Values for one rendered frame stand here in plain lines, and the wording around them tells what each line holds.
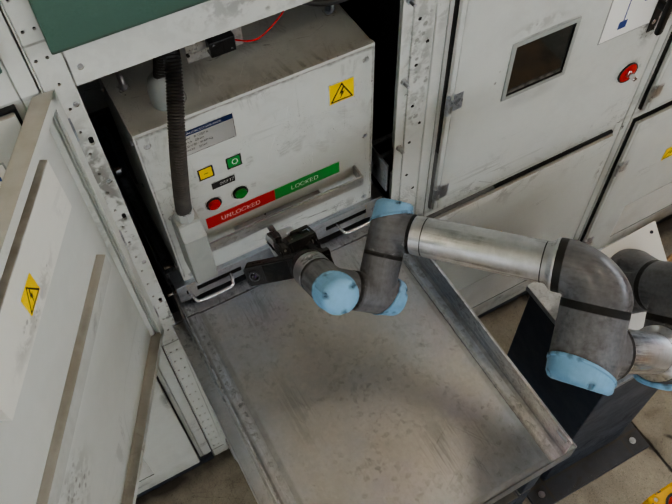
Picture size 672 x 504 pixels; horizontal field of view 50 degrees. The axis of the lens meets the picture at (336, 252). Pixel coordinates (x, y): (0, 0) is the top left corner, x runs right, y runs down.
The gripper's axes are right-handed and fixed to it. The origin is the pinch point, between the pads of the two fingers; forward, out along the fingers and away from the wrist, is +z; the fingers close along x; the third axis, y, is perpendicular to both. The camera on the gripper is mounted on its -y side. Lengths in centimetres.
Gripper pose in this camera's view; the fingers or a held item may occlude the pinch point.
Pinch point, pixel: (267, 239)
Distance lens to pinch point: 159.8
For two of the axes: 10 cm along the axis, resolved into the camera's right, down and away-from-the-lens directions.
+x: -2.7, -8.5, -4.6
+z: -4.0, -3.3, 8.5
